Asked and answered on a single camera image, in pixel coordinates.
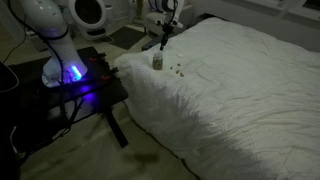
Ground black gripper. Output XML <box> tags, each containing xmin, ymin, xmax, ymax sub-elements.
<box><xmin>159</xmin><ymin>24</ymin><xmax>172</xmax><ymax>52</ymax></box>

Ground small glass jar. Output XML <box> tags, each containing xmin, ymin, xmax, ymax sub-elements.
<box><xmin>152</xmin><ymin>50</ymin><xmax>164</xmax><ymax>71</ymax></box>

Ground white armchair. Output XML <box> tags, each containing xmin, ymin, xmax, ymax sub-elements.
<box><xmin>143</xmin><ymin>3</ymin><xmax>195</xmax><ymax>36</ymax></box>

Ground dark floor mat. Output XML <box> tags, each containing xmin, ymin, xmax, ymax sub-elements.
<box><xmin>108</xmin><ymin>26</ymin><xmax>148</xmax><ymax>51</ymax></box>

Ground round white litter box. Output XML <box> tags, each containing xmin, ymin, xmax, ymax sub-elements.
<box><xmin>68</xmin><ymin>0</ymin><xmax>117</xmax><ymax>42</ymax></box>

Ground red black clamp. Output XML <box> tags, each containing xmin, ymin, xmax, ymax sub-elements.
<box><xmin>101</xmin><ymin>67</ymin><xmax>120</xmax><ymax>81</ymax></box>
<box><xmin>88</xmin><ymin>52</ymin><xmax>108</xmax><ymax>63</ymax></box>

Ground black robot table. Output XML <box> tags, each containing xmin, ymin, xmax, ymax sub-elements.
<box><xmin>0</xmin><ymin>45</ymin><xmax>130</xmax><ymax>161</ymax></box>

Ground white quilted duvet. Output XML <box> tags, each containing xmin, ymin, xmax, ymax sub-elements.
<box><xmin>113</xmin><ymin>17</ymin><xmax>320</xmax><ymax>180</ymax></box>

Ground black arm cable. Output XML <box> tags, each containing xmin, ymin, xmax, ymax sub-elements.
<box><xmin>6</xmin><ymin>0</ymin><xmax>179</xmax><ymax>134</ymax></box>

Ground white cable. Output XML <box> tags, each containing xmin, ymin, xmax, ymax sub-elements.
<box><xmin>0</xmin><ymin>61</ymin><xmax>20</xmax><ymax>94</ymax></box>

